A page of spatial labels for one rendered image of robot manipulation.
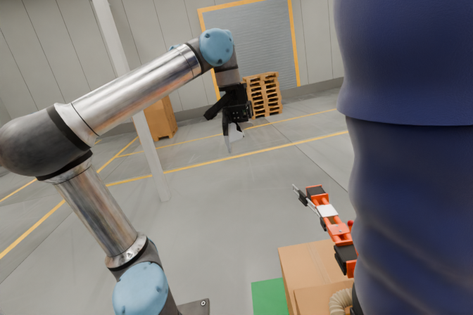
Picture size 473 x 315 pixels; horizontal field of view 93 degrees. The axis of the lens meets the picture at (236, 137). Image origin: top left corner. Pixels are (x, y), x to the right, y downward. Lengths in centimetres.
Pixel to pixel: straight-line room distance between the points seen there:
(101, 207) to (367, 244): 56
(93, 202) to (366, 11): 62
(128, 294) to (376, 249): 51
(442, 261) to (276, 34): 972
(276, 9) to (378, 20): 982
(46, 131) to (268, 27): 960
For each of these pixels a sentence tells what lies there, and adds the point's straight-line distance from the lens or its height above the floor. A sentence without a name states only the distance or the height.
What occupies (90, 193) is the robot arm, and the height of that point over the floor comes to 148.
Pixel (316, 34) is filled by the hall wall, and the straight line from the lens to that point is 1062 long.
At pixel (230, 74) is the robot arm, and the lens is 68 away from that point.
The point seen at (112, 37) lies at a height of 231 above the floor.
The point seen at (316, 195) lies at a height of 110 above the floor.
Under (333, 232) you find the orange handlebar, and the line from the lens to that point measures 91.
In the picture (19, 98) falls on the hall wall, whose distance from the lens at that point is 1223.
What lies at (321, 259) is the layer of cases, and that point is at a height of 54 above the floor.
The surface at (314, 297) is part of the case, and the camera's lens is 92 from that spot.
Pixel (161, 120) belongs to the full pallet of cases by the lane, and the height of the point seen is 60.
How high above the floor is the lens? 169
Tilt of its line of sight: 17 degrees down
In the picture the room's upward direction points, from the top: 12 degrees counter-clockwise
